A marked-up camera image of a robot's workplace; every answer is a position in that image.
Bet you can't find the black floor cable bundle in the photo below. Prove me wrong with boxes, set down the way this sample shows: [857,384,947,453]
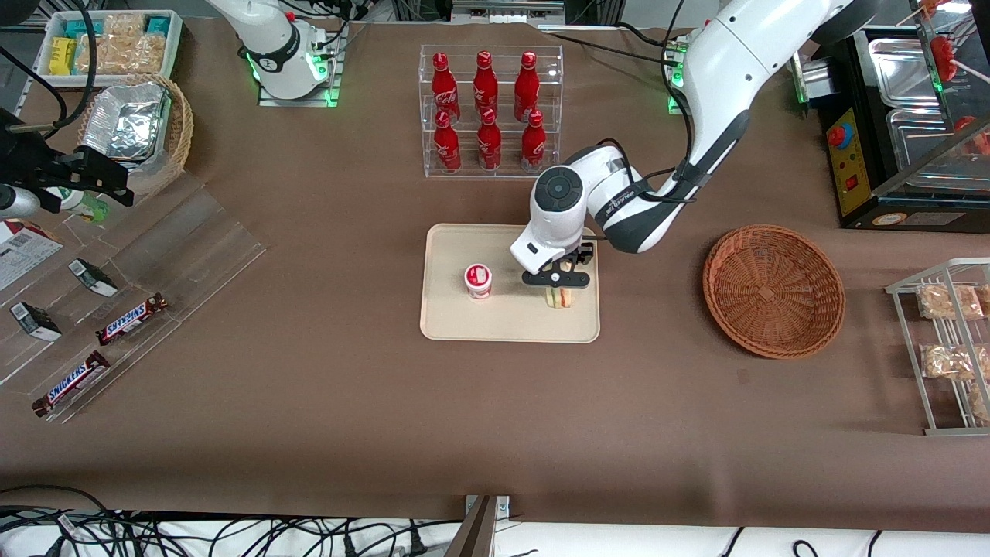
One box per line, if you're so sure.
[0,486,465,557]

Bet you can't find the tan wicker basket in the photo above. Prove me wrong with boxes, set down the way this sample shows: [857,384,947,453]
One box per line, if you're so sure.
[76,73,194,198]

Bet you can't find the steel warmer pan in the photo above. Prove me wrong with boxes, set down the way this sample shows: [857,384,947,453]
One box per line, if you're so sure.
[886,108,960,169]
[868,37,948,109]

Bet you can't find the aluminium foil containers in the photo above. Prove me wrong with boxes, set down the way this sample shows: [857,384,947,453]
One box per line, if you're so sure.
[80,83,172,163]

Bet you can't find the white plastic bin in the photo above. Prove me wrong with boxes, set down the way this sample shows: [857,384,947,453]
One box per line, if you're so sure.
[35,9,184,87]

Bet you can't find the silver box with green light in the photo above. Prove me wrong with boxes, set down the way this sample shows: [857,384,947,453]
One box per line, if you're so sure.
[787,50,833,105]

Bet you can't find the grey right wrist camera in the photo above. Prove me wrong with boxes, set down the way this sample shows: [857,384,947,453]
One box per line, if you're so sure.
[0,184,41,220]

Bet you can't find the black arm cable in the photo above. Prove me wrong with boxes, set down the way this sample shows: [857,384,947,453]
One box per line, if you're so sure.
[596,0,701,204]
[0,0,98,142]

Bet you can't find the small black white box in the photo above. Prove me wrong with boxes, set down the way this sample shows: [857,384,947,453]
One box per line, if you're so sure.
[9,302,63,342]
[68,258,119,298]

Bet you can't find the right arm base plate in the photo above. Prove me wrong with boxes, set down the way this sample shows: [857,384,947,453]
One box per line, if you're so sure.
[258,23,349,108]

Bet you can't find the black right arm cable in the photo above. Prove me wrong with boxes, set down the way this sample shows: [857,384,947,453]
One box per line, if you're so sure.
[0,0,98,142]

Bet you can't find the black food warmer machine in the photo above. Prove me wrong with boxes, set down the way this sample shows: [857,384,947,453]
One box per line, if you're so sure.
[804,19,990,232]

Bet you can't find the beige plastic tray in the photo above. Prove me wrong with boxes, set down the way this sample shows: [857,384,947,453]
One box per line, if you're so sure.
[419,224,601,343]

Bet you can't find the brown table cover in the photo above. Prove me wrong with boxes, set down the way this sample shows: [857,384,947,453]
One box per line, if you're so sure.
[0,17,990,535]

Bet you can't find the round brown wicker basket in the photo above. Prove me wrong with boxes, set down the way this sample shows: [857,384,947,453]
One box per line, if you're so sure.
[702,224,846,360]

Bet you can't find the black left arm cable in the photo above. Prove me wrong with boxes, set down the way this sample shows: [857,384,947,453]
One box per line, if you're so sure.
[596,0,701,204]

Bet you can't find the clear acrylic stepped display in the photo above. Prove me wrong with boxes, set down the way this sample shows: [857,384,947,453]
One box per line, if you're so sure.
[0,174,268,425]

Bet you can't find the clear bag of snacks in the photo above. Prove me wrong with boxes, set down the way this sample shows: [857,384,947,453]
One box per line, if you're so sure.
[76,13,167,76]

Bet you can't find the snickers chocolate bar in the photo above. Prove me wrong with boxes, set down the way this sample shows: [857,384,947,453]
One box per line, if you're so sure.
[32,350,111,418]
[95,292,169,346]

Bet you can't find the grey metal wire rack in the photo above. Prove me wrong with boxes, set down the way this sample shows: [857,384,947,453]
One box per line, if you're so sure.
[886,258,990,436]

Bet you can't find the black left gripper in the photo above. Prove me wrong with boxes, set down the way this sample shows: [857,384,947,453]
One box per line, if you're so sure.
[522,243,596,305]

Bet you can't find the clear acrylic bottle rack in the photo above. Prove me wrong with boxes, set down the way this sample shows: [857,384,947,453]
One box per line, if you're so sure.
[418,44,565,180]

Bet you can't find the triangle sandwich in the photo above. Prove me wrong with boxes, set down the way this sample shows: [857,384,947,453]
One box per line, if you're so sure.
[545,261,578,310]

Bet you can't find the red cola bottle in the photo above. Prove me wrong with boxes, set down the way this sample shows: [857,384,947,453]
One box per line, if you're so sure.
[473,50,500,117]
[476,108,503,172]
[431,52,462,125]
[521,110,547,174]
[433,110,463,174]
[514,51,540,123]

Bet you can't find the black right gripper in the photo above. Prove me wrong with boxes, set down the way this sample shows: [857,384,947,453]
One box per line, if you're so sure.
[0,108,135,214]

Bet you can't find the metal table bracket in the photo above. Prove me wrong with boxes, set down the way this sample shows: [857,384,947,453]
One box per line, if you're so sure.
[449,495,511,557]

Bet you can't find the printed white cardboard box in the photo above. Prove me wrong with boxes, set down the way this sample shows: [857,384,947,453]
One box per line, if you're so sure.
[0,219,64,292]

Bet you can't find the red sausage on skewer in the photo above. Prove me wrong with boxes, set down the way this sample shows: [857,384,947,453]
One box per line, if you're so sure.
[928,35,990,82]

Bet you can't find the green white small bottle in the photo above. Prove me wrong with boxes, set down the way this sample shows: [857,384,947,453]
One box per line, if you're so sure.
[46,186,111,224]

